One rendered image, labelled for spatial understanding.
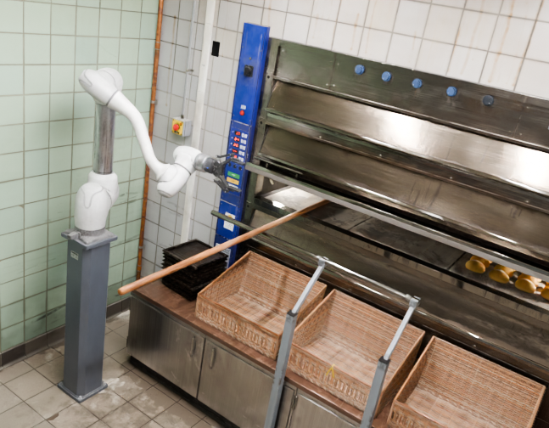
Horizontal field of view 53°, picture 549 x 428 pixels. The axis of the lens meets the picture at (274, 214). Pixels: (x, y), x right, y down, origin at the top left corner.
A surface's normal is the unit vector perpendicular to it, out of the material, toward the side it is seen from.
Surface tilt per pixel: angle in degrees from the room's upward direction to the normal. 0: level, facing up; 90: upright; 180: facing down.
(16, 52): 90
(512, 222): 69
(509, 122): 90
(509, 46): 90
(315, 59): 90
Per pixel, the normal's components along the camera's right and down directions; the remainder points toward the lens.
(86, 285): 0.18, 0.39
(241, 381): -0.56, 0.22
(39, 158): 0.81, 0.33
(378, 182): -0.47, -0.11
